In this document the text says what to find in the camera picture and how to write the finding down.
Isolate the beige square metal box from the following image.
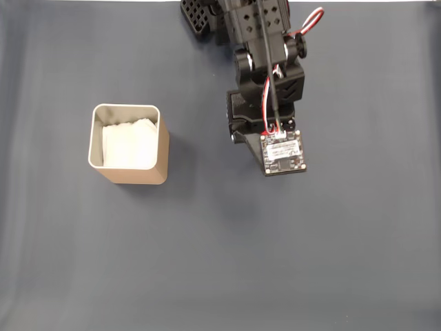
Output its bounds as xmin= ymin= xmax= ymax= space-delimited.
xmin=88 ymin=103 xmax=170 ymax=185

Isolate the dark blue table cloth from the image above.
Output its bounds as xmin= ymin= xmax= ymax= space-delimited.
xmin=0 ymin=1 xmax=441 ymax=331

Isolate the white tissue paper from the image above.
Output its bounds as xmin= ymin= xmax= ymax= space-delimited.
xmin=101 ymin=117 xmax=158 ymax=170

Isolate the red white servo cable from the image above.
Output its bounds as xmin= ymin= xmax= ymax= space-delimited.
xmin=288 ymin=7 xmax=325 ymax=38
xmin=262 ymin=65 xmax=287 ymax=136

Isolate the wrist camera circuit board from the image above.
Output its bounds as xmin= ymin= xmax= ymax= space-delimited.
xmin=260 ymin=130 xmax=308 ymax=177

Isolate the black camera cable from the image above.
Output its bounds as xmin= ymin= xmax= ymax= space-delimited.
xmin=254 ymin=0 xmax=289 ymax=141

